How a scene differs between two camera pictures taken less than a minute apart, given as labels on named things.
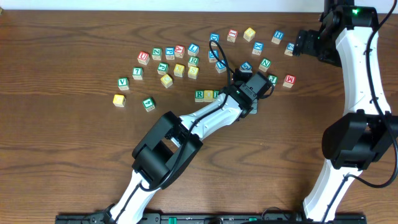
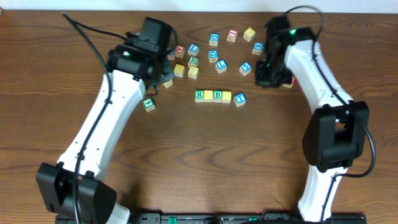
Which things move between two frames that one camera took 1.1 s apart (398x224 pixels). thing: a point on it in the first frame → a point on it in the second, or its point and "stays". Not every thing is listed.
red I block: (232, 35) stays
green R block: (199, 96) stays
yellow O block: (208, 94) stays
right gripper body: (314, 46) → (271, 74)
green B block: (216, 93) stays
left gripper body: (245, 72) → (166, 73)
